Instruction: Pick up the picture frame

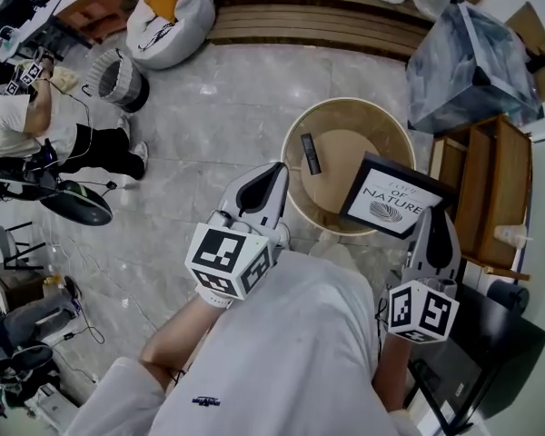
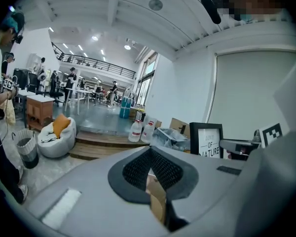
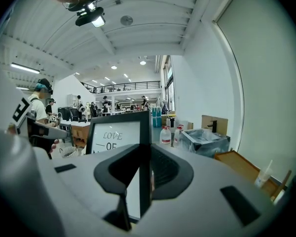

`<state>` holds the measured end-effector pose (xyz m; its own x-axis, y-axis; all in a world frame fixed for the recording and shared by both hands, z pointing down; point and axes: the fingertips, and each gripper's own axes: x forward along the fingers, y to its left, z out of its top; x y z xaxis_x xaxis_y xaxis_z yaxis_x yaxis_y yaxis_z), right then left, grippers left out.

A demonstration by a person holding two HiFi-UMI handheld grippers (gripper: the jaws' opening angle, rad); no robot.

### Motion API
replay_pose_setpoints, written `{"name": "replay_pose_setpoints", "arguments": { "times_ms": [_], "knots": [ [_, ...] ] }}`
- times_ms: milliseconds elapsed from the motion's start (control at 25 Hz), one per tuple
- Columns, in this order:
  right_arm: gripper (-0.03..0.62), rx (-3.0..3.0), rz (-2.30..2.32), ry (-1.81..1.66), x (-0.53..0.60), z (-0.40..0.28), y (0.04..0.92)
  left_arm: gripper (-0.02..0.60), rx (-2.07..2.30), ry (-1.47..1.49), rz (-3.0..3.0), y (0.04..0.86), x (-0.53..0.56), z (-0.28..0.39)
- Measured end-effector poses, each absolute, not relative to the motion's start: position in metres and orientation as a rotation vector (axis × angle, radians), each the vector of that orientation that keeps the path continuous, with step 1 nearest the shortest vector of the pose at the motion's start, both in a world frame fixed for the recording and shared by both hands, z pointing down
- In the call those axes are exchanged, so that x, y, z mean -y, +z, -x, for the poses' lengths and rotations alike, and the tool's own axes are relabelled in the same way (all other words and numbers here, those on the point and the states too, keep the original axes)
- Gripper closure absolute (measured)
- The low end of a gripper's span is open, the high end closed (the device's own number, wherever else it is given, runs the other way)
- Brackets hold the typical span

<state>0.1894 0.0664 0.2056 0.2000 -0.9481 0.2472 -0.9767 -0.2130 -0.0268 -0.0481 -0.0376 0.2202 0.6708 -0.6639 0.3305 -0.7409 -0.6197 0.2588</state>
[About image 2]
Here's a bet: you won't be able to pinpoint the blue water bottle pack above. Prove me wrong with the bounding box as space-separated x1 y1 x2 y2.
119 96 133 119

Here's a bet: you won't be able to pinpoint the cardboard box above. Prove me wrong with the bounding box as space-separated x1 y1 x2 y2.
168 118 190 138

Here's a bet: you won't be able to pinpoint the wooden steps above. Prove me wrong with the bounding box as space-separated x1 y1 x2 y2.
69 130 151 161

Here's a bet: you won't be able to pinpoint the round wooden table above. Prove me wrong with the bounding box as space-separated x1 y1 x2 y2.
145 174 167 225

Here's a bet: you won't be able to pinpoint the orange cushion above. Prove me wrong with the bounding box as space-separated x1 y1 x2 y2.
52 114 72 139

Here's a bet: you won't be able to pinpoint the black balcony railing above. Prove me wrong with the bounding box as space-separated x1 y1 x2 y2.
51 41 137 80

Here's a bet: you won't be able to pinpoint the grey marble box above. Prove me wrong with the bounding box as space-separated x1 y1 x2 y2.
152 127 191 153

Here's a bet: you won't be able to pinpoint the wooden cabinet with white top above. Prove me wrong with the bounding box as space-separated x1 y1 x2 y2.
26 94 56 132

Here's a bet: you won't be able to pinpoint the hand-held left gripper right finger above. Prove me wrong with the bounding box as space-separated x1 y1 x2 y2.
150 146 199 232

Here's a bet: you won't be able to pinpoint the round ceiling speaker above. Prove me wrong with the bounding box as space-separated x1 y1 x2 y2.
148 0 163 11

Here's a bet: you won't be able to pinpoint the white beanbag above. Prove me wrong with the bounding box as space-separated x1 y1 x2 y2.
37 117 77 158

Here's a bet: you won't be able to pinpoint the black framed nature poster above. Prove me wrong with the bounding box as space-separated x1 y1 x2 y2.
189 122 224 159

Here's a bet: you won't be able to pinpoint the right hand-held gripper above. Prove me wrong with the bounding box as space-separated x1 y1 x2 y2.
219 123 285 161

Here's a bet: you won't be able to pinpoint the striped laundry basket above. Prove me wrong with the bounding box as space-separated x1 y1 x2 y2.
15 128 39 169

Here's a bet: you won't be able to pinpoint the clear water jug red label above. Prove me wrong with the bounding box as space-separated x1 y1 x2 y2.
128 119 143 143
140 119 156 144

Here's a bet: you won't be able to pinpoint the white table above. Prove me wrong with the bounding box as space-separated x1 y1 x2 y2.
63 87 93 116

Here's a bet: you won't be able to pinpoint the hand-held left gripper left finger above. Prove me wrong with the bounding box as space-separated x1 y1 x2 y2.
108 146 152 204

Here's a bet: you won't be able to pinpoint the black head-mounted camera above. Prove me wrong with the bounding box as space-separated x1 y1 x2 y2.
200 0 223 25

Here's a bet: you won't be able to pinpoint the black office chair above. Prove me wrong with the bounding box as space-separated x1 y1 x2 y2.
48 79 65 107

